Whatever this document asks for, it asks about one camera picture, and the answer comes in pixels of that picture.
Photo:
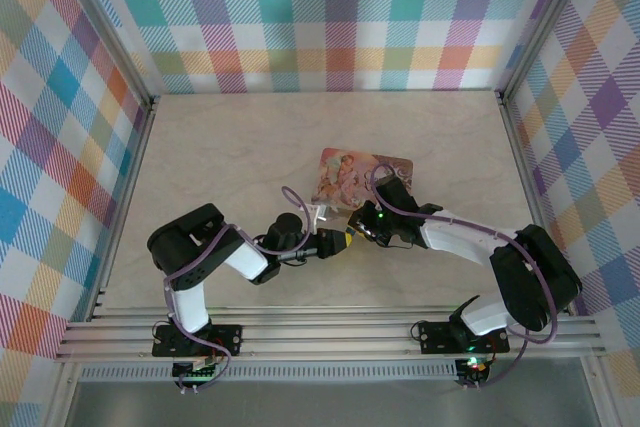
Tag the left controller circuit board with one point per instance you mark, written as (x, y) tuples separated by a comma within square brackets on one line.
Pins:
[(196, 372)]

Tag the aluminium right side rail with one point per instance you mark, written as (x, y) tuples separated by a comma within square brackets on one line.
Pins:
[(522, 167)]

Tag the right controller circuit board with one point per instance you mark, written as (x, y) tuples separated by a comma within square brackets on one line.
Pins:
[(472, 369)]

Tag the aluminium left side rail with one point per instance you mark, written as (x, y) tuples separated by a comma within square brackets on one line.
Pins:
[(135, 172)]

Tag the controller circuit board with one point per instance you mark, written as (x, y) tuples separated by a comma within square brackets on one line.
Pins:
[(196, 372), (472, 369)]

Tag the aluminium front frame rail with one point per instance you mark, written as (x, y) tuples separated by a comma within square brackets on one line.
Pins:
[(325, 337)]

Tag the aluminium left frame post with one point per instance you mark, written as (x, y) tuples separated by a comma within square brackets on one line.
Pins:
[(107, 27)]

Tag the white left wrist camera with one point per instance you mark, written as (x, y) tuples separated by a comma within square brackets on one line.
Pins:
[(318, 213)]

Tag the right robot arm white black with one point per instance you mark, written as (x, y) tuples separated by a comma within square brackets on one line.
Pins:
[(530, 267)]

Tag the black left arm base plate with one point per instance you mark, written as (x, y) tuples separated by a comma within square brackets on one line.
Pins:
[(225, 339)]

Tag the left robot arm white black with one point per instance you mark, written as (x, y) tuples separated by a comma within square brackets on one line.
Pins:
[(187, 237)]

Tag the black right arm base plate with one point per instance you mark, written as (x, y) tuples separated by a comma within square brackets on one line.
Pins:
[(437, 338)]

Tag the aluminium frame post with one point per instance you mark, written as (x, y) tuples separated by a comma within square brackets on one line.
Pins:
[(107, 27), (542, 27)]

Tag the aluminium right frame post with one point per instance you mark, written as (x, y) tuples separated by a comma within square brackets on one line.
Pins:
[(542, 27)]

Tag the grey metal shelf sheet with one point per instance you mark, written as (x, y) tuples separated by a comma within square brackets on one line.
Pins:
[(325, 404)]

